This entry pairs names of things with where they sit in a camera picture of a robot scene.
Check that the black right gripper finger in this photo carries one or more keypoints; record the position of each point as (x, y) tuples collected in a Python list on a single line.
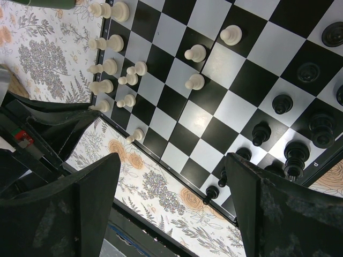
[(277, 217)]

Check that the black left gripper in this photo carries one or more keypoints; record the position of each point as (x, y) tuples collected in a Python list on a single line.
[(63, 217)]

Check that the black chess pawn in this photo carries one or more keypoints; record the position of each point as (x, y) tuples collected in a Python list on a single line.
[(308, 72), (332, 35), (261, 133), (282, 104)]

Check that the black white chess board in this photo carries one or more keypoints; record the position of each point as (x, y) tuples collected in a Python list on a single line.
[(189, 132)]

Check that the green plastic tray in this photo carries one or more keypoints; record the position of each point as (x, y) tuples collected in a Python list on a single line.
[(54, 4)]

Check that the black chess queen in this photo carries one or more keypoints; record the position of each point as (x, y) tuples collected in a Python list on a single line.
[(322, 126)]

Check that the white chess rook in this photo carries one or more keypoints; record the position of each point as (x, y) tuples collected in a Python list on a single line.
[(102, 106)]

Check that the white chess knight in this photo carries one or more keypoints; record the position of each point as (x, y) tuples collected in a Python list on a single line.
[(105, 86)]

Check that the white chess pawn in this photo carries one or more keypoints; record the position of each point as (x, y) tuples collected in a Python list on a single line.
[(197, 53), (195, 82), (231, 35)]

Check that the white chess king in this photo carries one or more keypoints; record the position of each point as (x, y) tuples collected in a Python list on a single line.
[(119, 11)]

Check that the floral table cloth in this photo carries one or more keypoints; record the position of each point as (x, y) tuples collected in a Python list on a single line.
[(48, 51)]

